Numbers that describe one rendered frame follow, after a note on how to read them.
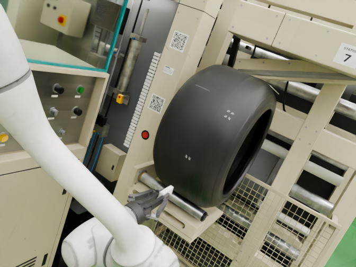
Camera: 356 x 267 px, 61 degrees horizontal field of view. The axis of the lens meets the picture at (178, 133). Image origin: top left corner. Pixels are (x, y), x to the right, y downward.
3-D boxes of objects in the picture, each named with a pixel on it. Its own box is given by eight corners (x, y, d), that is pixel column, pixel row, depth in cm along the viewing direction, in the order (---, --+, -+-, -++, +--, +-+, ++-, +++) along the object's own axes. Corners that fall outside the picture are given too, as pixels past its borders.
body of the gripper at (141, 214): (140, 216, 86) (159, 203, 94) (118, 201, 89) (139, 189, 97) (134, 236, 89) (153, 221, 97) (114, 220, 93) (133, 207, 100)
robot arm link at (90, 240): (99, 237, 89) (134, 255, 82) (54, 268, 76) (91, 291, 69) (99, 204, 86) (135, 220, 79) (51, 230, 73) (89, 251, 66)
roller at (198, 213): (145, 172, 142) (140, 180, 141) (142, 170, 137) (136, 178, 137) (208, 213, 127) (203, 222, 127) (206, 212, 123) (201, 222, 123)
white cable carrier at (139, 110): (123, 144, 151) (154, 51, 138) (129, 143, 155) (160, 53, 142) (130, 148, 149) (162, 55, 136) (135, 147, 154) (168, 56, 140)
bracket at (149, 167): (125, 184, 136) (132, 166, 134) (170, 168, 171) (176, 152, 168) (131, 188, 135) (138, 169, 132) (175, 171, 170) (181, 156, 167)
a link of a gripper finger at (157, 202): (142, 205, 93) (145, 208, 93) (163, 193, 102) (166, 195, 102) (139, 215, 95) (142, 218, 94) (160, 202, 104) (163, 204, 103)
